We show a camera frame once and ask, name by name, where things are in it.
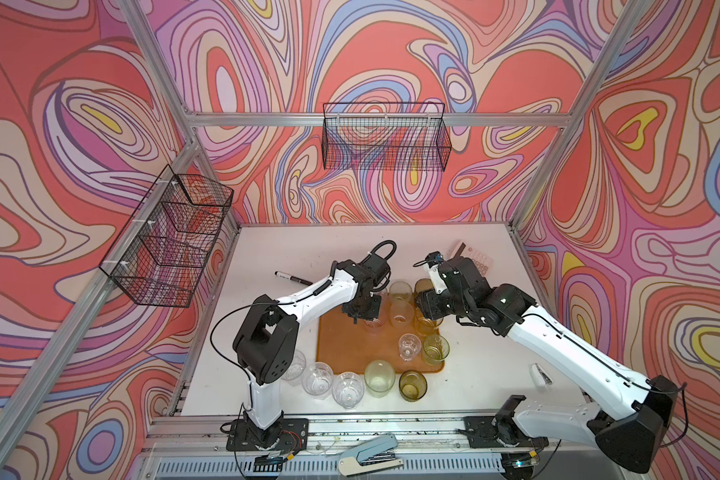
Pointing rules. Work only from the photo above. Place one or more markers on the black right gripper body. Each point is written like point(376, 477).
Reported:
point(443, 304)

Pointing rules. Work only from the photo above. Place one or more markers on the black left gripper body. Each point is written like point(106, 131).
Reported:
point(369, 310)

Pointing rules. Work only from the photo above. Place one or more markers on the yellow faceted glass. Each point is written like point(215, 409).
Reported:
point(424, 327)

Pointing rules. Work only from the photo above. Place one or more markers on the pink ribbed glass top row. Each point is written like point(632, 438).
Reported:
point(375, 326)

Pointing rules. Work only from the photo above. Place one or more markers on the pink textured glass front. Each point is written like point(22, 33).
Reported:
point(401, 313)

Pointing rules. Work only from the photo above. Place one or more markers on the pale green textured glass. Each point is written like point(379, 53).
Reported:
point(400, 290)

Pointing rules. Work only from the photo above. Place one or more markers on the bright green faceted glass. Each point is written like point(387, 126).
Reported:
point(435, 349)

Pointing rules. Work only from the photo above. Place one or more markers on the small clear glass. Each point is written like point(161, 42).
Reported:
point(409, 346)

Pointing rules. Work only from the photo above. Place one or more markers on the pale green glass front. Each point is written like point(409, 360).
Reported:
point(379, 377)

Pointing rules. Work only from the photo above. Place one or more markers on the olive brown textured glass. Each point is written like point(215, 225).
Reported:
point(423, 285)

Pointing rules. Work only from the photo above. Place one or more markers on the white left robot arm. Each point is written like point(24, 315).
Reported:
point(265, 343)

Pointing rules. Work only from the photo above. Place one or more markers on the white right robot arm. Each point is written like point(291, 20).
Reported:
point(628, 414)

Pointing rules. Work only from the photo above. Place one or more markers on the orange brown plastic tray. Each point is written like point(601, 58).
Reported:
point(346, 347)

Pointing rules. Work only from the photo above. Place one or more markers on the pink calculator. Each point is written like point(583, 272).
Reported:
point(482, 261)

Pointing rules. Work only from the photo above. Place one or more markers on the olive glass front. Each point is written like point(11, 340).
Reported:
point(412, 385)

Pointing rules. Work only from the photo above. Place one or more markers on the clear glass front far left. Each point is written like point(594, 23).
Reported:
point(296, 369)

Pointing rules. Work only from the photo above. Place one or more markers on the black and white marker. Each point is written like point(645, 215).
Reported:
point(293, 278)

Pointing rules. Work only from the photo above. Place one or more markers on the blue grey stapler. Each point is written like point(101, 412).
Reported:
point(370, 456)

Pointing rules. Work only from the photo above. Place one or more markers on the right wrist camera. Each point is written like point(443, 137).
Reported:
point(455, 274)

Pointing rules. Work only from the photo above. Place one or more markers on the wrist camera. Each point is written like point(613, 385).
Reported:
point(377, 264)
point(455, 274)

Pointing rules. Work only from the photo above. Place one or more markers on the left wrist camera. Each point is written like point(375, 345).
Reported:
point(377, 264)

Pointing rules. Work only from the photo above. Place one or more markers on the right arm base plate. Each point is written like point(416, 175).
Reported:
point(485, 432)

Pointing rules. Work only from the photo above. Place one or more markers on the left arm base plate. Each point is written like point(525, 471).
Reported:
point(284, 439)

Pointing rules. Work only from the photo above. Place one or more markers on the black wire basket back wall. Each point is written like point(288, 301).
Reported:
point(385, 136)

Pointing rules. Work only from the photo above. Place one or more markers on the black wire basket wall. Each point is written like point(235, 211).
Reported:
point(385, 136)
point(159, 258)

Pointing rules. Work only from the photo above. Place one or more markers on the black wire basket left wall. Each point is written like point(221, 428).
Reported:
point(159, 258)

